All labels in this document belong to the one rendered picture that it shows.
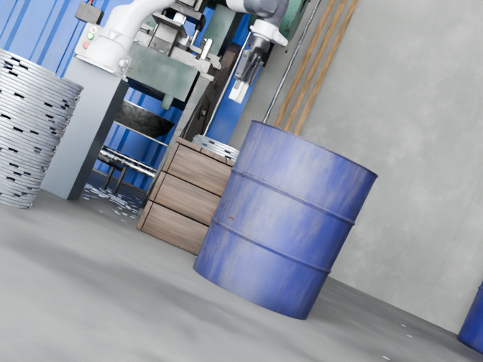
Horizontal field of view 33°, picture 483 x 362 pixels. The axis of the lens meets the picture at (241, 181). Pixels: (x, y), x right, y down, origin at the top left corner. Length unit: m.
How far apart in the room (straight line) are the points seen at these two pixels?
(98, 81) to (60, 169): 0.32
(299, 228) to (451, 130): 2.68
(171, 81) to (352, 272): 1.91
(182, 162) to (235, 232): 0.56
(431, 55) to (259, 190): 2.74
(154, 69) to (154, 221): 0.82
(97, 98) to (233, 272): 0.83
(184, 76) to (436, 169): 1.97
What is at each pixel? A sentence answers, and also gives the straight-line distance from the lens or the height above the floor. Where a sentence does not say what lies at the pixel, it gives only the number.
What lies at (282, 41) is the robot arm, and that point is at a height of 0.81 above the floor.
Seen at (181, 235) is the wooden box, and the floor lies 0.04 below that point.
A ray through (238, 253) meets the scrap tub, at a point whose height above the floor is 0.11.
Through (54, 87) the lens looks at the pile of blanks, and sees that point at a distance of 2.10.
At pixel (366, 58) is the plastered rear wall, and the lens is 4.81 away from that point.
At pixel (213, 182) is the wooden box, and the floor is 0.26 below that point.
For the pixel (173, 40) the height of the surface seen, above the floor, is 0.72.
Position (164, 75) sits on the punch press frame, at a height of 0.57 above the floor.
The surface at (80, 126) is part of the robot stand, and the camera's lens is 2.77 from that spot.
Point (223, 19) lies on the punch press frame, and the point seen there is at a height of 0.95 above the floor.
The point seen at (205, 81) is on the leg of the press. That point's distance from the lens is 3.29.
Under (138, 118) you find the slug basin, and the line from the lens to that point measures 3.45.
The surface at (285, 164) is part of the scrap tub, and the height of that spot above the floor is 0.39.
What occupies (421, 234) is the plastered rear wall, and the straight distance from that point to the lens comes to 4.81.
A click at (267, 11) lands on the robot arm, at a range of 2.81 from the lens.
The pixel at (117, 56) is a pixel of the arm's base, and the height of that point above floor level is 0.51.
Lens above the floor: 0.30
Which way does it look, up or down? level
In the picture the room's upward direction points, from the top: 24 degrees clockwise
